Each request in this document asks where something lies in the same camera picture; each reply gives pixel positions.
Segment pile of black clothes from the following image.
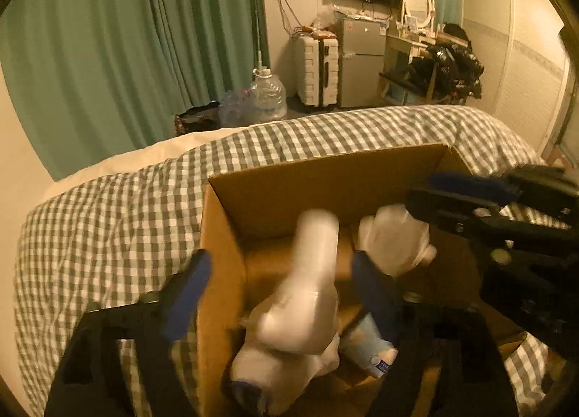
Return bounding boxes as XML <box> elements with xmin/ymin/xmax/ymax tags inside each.
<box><xmin>407</xmin><ymin>23</ymin><xmax>485</xmax><ymax>99</ymax></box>

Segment white wardrobe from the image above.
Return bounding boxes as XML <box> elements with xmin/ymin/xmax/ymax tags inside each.
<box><xmin>461</xmin><ymin>0</ymin><xmax>571</xmax><ymax>153</ymax></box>

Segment crumpled clear plastic bag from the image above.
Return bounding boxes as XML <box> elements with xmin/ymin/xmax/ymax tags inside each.
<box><xmin>219</xmin><ymin>88</ymin><xmax>258</xmax><ymax>128</ymax></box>

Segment tall white plastic bottle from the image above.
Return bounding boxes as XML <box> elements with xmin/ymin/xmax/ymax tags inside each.
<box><xmin>255</xmin><ymin>209</ymin><xmax>341</xmax><ymax>355</ymax></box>

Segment white oval mirror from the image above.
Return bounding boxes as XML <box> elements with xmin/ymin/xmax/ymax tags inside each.
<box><xmin>401</xmin><ymin>0</ymin><xmax>437</xmax><ymax>30</ymax></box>

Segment white bottle with dark cap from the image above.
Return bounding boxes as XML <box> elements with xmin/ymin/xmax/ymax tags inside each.
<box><xmin>228</xmin><ymin>333</ymin><xmax>341</xmax><ymax>415</ymax></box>

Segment white bed sheet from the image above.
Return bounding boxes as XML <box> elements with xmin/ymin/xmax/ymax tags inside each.
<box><xmin>43</xmin><ymin>127</ymin><xmax>254</xmax><ymax>201</ymax></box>

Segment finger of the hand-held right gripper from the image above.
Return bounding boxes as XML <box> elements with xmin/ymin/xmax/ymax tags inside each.
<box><xmin>406</xmin><ymin>188</ymin><xmax>512</xmax><ymax>247</ymax></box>
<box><xmin>427</xmin><ymin>171</ymin><xmax>517</xmax><ymax>208</ymax></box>

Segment dark woven basket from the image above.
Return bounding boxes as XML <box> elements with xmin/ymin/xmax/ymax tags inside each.
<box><xmin>174</xmin><ymin>101</ymin><xmax>222</xmax><ymax>136</ymax></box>

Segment white dressing table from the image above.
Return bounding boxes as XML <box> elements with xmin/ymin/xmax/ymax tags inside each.
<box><xmin>377</xmin><ymin>28</ymin><xmax>437</xmax><ymax>106</ymax></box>

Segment cardboard box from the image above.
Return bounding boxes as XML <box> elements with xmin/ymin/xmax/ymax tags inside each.
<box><xmin>192</xmin><ymin>142</ymin><xmax>528</xmax><ymax>417</ymax></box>

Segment grey mini fridge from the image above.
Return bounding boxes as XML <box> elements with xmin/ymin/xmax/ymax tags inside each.
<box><xmin>335</xmin><ymin>18</ymin><xmax>390</xmax><ymax>109</ymax></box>

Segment white suitcase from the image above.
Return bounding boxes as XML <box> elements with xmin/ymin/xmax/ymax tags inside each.
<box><xmin>294</xmin><ymin>34</ymin><xmax>341</xmax><ymax>111</ymax></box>

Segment grey checkered blanket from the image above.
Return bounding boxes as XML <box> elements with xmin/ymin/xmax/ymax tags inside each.
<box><xmin>13</xmin><ymin>105</ymin><xmax>557</xmax><ymax>417</ymax></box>

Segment plastic bag on fridge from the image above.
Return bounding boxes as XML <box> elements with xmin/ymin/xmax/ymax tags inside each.
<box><xmin>312</xmin><ymin>5</ymin><xmax>338</xmax><ymax>35</ymax></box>

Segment hanging wall cable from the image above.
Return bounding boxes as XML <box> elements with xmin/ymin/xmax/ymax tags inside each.
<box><xmin>275</xmin><ymin>0</ymin><xmax>313</xmax><ymax>35</ymax></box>

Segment large clear water jug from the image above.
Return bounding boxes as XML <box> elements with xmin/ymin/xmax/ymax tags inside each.
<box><xmin>250</xmin><ymin>65</ymin><xmax>288</xmax><ymax>123</ymax></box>

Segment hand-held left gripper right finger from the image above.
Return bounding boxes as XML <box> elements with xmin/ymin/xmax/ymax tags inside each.
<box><xmin>351</xmin><ymin>250</ymin><xmax>517</xmax><ymax>417</ymax></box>

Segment clear plastic bottle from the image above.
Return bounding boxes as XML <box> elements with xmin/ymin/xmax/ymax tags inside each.
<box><xmin>357</xmin><ymin>204</ymin><xmax>438</xmax><ymax>277</ymax></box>

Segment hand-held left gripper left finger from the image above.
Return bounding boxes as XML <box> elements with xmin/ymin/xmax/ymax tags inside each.
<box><xmin>45</xmin><ymin>249</ymin><xmax>214</xmax><ymax>417</ymax></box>

